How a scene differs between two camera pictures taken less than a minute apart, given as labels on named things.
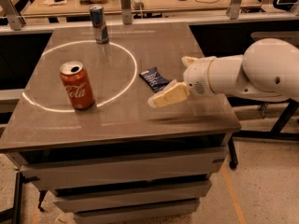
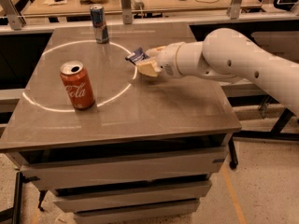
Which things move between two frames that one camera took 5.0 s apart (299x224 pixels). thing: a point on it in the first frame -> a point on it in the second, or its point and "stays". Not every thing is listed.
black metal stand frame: x=275 y=133 stays
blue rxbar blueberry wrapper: x=153 y=78 -> x=138 y=56
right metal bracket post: x=234 y=8 stays
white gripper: x=197 y=76 -> x=167 y=60
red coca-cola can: x=78 y=85 stays
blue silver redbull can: x=98 y=24 stays
